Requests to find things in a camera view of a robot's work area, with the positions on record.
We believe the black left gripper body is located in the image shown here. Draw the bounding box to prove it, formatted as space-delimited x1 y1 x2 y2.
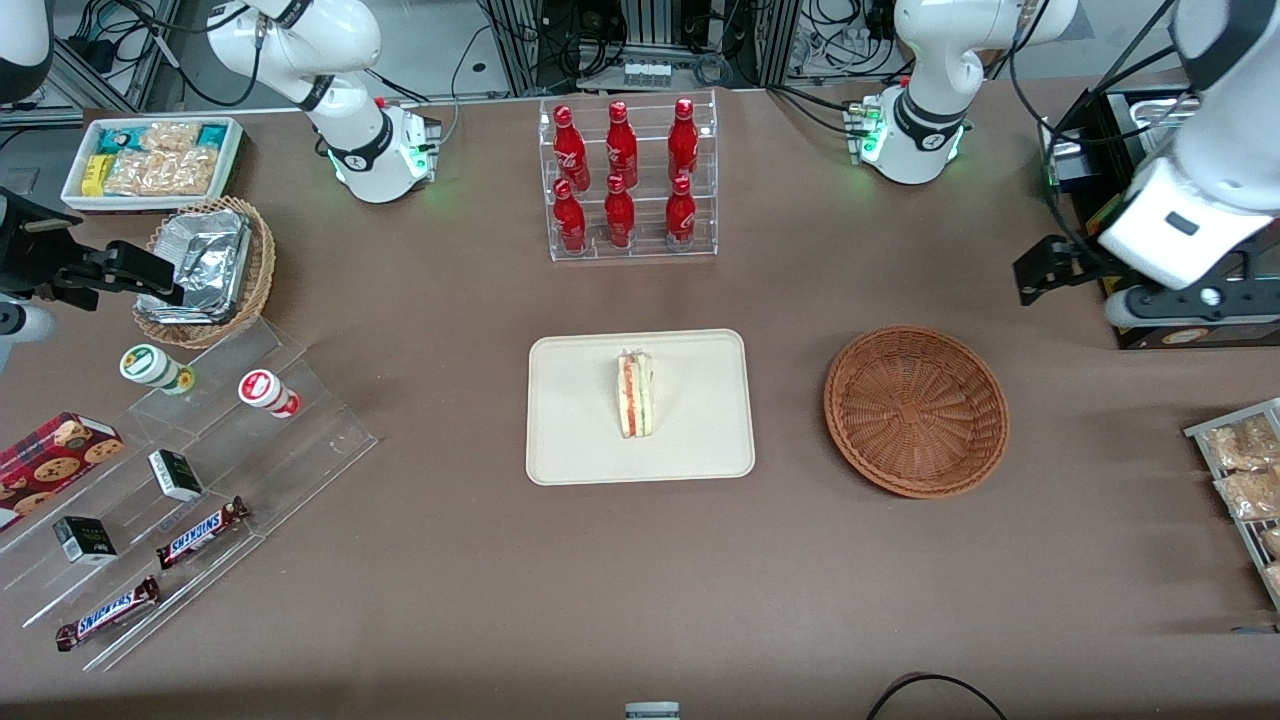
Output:
1047 235 1106 287

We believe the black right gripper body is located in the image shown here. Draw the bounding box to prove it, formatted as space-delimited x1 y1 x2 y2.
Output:
0 190 102 311

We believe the triangular sandwich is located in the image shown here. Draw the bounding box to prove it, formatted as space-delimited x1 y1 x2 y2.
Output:
616 349 658 440

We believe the light tan wicker basket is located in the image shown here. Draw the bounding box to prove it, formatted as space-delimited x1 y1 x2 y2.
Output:
133 196 277 350

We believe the brown round wicker basket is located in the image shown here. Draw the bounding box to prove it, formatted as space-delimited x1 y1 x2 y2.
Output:
823 325 1011 500

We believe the cream plastic tray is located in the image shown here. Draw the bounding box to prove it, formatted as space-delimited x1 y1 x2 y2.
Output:
526 329 757 487

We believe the silver foil container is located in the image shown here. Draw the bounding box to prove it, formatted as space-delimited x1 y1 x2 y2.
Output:
135 288 241 327
150 208 253 299

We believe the green lid white cup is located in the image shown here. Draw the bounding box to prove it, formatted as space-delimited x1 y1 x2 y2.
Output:
119 344 196 396

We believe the large clear cracker bag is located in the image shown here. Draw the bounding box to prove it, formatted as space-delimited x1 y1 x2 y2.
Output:
105 148 219 198

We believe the black food warmer machine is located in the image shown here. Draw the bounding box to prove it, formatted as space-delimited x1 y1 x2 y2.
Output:
1038 0 1280 351

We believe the small clear cracker bag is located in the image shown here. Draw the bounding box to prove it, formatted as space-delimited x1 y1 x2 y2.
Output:
140 120 201 153

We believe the white rectangular snack bin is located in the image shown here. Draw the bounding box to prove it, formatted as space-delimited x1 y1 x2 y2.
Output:
60 116 246 214

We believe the red lid white cup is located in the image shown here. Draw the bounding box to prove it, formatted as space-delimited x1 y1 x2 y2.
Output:
238 369 302 419

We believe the steel warmer pan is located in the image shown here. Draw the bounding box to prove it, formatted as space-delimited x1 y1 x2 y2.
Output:
1128 94 1198 153

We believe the small black carton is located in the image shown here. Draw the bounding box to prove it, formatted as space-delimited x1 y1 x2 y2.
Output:
148 449 205 503
52 516 119 566

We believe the red cookie box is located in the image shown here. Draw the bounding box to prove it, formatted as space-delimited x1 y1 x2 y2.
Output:
0 411 125 526

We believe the clear acrylic stepped shelf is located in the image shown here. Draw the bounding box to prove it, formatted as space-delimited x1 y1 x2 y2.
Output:
0 318 379 673

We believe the Snickers bar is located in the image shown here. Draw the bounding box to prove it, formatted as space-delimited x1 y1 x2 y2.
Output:
156 496 250 571
55 576 162 653

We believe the red cola bottle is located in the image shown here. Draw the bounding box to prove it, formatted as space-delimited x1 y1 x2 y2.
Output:
605 100 639 189
665 175 698 249
668 97 700 186
604 173 637 249
553 105 591 193
553 178 589 254

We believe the clear acrylic bottle rack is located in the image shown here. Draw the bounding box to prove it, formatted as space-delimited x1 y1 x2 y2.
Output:
538 90 719 263

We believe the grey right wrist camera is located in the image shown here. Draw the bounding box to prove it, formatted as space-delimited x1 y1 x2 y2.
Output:
0 298 58 373

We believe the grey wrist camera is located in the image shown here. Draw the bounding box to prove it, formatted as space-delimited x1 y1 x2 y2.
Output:
1103 283 1280 329
0 298 58 373

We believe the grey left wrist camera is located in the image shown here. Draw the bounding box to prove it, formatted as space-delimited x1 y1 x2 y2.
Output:
1103 283 1280 329

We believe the grey wire rack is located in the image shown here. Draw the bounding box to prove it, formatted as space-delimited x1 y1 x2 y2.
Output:
1184 398 1280 613

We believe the black cable loop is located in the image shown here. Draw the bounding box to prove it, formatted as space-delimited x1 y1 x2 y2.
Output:
865 673 1009 720

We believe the aluminium equipment frame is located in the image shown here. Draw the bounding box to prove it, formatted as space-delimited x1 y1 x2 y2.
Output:
485 0 801 96

